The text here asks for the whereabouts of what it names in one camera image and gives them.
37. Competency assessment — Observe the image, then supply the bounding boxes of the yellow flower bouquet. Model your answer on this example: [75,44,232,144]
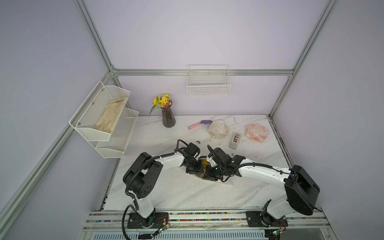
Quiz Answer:
[149,94,173,116]

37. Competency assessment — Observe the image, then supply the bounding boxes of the white mesh lower shelf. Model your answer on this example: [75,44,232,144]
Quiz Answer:
[96,108,139,159]

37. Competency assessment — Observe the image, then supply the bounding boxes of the white mesh shelf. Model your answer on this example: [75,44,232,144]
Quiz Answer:
[96,108,139,159]
[69,82,130,142]

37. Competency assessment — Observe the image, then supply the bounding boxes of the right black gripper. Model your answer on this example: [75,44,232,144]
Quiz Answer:
[197,163,225,180]

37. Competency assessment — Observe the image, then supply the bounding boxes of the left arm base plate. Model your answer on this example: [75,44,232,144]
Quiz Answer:
[126,212,169,229]

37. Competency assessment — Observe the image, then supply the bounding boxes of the clear bubble wrap sheet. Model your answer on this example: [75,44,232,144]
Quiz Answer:
[244,122,270,144]
[206,119,231,140]

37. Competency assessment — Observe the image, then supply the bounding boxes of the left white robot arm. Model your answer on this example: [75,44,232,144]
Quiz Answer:
[123,143,203,219]

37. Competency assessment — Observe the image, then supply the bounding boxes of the white wire wall basket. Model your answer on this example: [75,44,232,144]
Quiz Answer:
[187,65,232,97]

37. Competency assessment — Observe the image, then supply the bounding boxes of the beige folded cloth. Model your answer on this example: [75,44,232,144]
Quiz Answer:
[94,97,128,134]

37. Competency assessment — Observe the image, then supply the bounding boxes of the white mesh upper shelf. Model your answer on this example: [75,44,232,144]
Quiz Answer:
[69,82,130,142]

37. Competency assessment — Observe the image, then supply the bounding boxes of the dark yellow patterned plate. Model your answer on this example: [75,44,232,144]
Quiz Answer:
[197,156,211,178]

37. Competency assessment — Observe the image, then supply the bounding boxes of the pink purple scoop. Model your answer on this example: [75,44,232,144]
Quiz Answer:
[188,120,213,130]

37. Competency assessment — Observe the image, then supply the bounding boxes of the dark glass vase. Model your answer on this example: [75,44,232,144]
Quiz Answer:
[162,107,176,128]

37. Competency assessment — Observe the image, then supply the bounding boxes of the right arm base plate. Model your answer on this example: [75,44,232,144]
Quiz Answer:
[246,211,288,228]

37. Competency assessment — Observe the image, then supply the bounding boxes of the left black corrugated cable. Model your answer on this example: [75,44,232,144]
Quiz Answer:
[121,139,190,240]

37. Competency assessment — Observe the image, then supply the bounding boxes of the aluminium mounting rail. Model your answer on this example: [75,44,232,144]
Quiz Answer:
[83,210,331,232]

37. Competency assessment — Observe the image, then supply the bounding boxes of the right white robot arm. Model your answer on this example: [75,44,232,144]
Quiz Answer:
[203,146,320,223]

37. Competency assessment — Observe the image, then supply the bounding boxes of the grey tape dispenser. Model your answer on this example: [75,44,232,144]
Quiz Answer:
[229,133,242,150]

